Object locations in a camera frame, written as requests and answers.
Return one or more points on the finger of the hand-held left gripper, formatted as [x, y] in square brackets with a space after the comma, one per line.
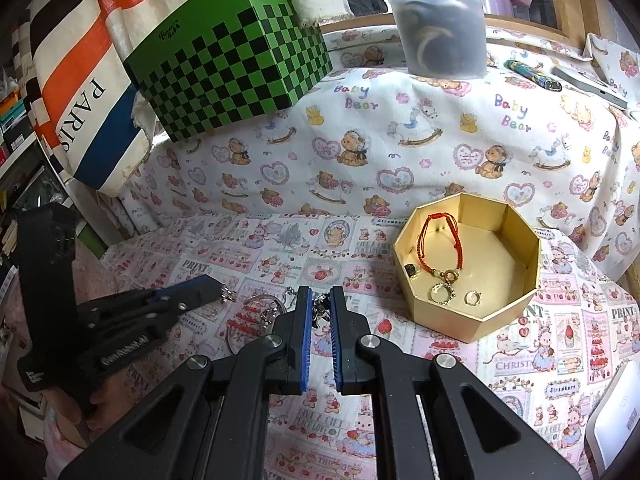
[150, 322]
[195, 290]

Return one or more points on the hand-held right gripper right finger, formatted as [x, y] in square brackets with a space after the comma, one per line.
[338, 345]

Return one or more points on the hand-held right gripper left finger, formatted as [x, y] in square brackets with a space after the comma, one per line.
[303, 345]

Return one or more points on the gold octagonal box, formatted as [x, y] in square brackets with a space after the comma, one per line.
[500, 305]

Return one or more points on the person's left hand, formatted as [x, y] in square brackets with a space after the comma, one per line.
[67, 412]

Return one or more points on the storage shelf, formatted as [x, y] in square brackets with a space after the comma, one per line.
[20, 150]

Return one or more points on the striped cloth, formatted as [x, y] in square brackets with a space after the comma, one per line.
[75, 60]

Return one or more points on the strawberry print cloth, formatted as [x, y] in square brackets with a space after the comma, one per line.
[550, 360]

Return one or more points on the bear print blanket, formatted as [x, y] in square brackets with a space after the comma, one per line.
[400, 135]

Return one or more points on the green checkered box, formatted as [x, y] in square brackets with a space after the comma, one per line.
[225, 70]

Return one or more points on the white plastic device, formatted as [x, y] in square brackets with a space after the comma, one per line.
[615, 420]

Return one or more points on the clear plastic tub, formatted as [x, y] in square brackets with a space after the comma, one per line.
[440, 35]

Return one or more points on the grey flat tool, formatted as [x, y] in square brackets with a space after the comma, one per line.
[590, 87]

